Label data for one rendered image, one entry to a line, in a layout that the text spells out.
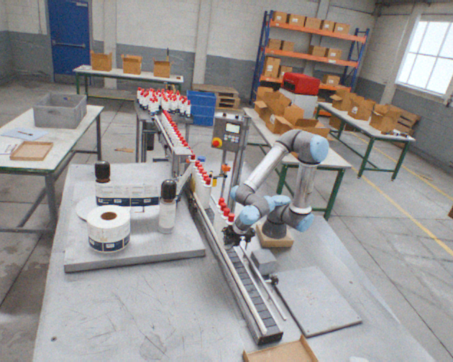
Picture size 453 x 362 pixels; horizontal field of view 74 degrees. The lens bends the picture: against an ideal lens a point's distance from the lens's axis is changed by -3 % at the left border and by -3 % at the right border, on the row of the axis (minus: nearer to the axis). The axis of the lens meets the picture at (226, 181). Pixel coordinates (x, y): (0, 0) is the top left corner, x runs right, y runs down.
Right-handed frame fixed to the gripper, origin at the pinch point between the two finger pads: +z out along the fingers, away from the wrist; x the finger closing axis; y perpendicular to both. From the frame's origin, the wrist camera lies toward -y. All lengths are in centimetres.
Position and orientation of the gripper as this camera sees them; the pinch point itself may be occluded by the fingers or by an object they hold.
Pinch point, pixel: (230, 243)
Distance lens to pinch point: 161.9
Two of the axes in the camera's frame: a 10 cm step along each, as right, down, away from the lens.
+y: -9.3, 0.3, -3.6
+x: 2.2, 8.4, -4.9
